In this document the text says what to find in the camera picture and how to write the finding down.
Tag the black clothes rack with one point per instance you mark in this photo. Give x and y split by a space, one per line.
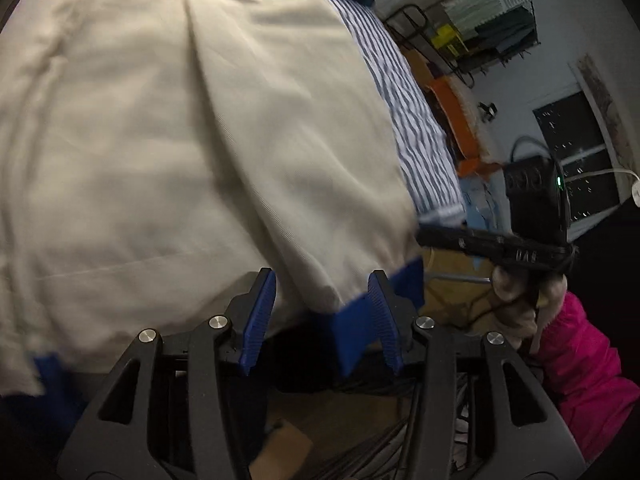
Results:
423 20

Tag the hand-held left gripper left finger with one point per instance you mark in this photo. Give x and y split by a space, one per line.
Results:
260 310

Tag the brown cardboard box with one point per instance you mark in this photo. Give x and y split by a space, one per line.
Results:
450 280

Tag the beige and blue work jacket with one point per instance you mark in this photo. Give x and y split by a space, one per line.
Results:
175 135

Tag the dark green hanging garment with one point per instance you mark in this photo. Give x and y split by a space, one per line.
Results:
505 35

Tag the brown cardboard piece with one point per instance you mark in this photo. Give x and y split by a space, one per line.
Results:
282 452

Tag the striped bed quilt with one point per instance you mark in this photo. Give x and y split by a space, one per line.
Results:
400 100

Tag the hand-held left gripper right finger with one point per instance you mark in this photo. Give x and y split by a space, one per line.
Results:
385 320

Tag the orange box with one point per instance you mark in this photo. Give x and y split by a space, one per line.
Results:
450 105

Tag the yellow box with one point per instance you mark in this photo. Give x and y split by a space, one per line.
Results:
450 40

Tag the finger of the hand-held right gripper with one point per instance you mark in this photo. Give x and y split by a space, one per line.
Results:
442 237

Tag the white striped hanging towel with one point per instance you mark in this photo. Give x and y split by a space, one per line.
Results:
480 2

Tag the person's right hand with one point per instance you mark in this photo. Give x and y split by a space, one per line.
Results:
515 305

